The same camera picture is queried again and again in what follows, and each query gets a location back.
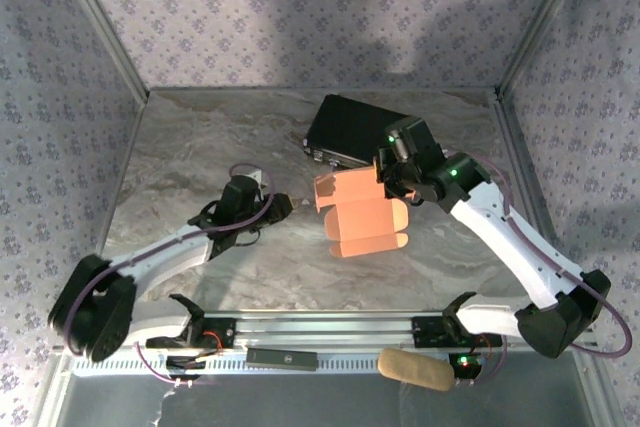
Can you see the grey metal shelf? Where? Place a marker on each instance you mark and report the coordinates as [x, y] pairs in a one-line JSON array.
[[350, 407]]

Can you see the grey metal frame post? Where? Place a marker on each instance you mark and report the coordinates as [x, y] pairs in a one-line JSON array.
[[545, 17], [100, 22]]

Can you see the brown paper box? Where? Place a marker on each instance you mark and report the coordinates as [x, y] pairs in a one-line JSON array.
[[365, 217]]

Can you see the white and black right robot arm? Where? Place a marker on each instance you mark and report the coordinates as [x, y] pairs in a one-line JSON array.
[[510, 242]]

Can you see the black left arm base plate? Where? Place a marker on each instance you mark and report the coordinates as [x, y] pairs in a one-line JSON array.
[[225, 331]]

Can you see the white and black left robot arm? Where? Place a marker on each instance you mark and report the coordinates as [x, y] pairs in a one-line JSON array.
[[165, 252]]

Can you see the tan foam pad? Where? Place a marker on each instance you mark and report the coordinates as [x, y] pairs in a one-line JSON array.
[[415, 369]]

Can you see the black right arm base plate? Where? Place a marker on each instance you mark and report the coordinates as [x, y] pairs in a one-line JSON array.
[[430, 332]]

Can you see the small black rectangular device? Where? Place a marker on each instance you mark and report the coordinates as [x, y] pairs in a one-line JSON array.
[[280, 359]]

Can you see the grey metal side rail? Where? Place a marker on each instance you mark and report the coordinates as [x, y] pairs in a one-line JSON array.
[[520, 172]]

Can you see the silver aluminium mounting rail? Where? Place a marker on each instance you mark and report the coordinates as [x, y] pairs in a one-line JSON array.
[[320, 329]]

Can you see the black plug connector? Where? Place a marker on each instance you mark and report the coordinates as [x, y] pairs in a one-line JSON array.
[[185, 363]]

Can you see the black case with silver latches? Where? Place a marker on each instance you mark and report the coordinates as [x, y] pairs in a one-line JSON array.
[[345, 127]]

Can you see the black board with green light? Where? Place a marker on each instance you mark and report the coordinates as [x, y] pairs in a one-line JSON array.
[[465, 366]]

